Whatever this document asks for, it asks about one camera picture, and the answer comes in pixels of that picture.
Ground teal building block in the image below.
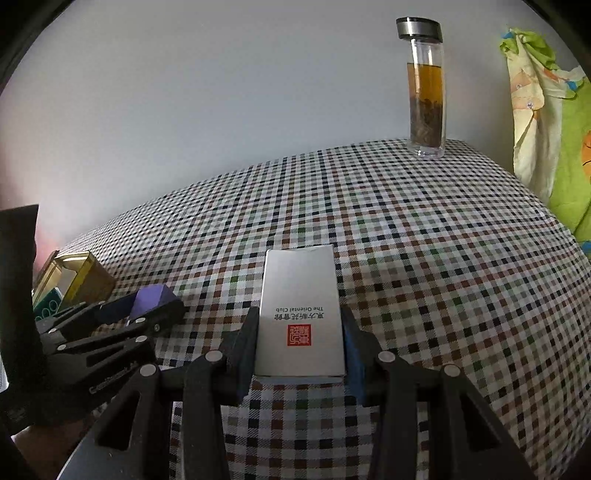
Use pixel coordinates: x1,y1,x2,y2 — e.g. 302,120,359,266
33,287,63,322

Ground purple cube box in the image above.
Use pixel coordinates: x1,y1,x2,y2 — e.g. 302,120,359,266
128,284,177,320

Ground glass tea bottle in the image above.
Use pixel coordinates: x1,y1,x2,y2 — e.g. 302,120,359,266
396,16,446,159

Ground green cartoon cloth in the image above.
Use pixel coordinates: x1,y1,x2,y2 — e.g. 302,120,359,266
500,28,590,255

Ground gold metal tray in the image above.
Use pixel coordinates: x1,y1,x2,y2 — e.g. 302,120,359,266
32,251,116,308

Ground white oriental club box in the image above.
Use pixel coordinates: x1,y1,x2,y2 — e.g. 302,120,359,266
253,245,346,385

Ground checkered tablecloth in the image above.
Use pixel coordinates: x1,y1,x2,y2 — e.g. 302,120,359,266
65,140,590,479

